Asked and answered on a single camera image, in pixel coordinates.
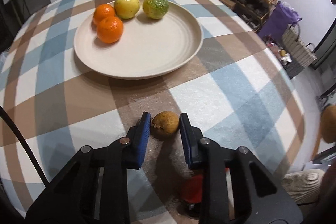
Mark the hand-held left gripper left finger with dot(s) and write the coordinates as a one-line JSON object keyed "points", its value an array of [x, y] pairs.
{"points": [[139, 142]]}

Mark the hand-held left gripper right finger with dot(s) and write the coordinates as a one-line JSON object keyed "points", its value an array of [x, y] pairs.
{"points": [[187, 142]]}

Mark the brown longan with stem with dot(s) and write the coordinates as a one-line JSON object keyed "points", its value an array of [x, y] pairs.
{"points": [[166, 123]]}

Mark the cream round plate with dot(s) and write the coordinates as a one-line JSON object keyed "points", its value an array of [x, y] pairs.
{"points": [[147, 50]]}

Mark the orange mandarin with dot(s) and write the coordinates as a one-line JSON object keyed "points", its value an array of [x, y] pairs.
{"points": [[110, 29], [103, 12]]}

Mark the green yellow citrus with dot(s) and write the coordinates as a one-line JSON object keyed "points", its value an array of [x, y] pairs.
{"points": [[155, 6]]}

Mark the yellow lemon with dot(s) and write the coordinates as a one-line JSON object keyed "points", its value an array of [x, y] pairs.
{"points": [[127, 6]]}

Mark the red tomato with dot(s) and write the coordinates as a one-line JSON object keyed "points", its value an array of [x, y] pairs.
{"points": [[191, 190]]}

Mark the beige ribbed cloth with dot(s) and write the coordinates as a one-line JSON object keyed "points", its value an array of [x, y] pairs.
{"points": [[304, 186]]}

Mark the brown round object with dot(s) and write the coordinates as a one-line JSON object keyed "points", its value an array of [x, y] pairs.
{"points": [[329, 123]]}

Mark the brown cardboard box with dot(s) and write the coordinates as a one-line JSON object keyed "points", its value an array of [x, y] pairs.
{"points": [[225, 1]]}

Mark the woven basket bag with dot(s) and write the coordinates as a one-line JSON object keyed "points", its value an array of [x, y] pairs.
{"points": [[299, 45]]}

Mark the purple bag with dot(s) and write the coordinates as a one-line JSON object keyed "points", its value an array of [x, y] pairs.
{"points": [[278, 19]]}

